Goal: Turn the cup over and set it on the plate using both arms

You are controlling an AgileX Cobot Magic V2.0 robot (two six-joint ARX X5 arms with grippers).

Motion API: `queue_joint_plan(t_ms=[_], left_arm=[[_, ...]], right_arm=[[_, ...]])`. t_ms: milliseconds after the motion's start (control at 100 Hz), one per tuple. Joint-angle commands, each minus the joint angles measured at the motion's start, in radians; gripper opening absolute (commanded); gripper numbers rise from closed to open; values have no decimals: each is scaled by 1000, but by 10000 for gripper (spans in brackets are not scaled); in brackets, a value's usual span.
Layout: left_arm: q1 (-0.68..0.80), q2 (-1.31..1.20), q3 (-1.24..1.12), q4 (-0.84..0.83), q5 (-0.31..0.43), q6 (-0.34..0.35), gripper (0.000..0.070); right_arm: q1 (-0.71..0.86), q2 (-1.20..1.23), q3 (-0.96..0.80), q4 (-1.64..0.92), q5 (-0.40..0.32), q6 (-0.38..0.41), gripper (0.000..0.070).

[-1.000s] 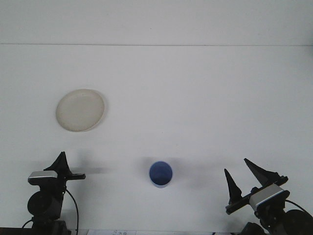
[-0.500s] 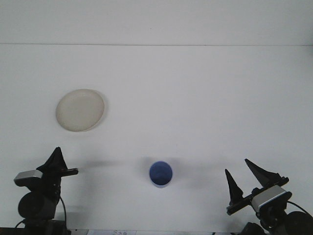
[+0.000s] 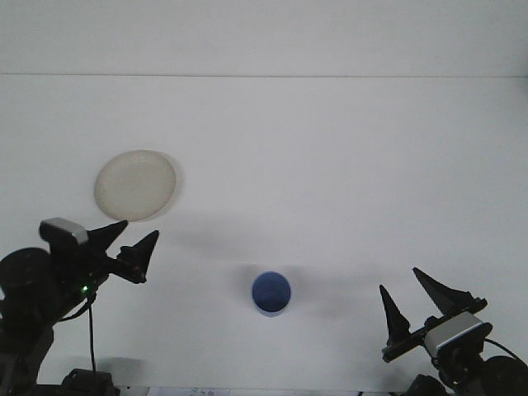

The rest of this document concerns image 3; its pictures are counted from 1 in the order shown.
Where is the pale blue cup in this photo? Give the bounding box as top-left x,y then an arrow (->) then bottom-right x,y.
251,271 -> 292,318

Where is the pale round plate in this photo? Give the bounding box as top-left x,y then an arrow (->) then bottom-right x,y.
93,149 -> 179,224

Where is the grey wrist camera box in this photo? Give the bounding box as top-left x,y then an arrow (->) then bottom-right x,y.
40,217 -> 89,247
423,311 -> 494,358

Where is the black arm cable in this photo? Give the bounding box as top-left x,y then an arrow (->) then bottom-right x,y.
61,299 -> 98,372
483,337 -> 528,368

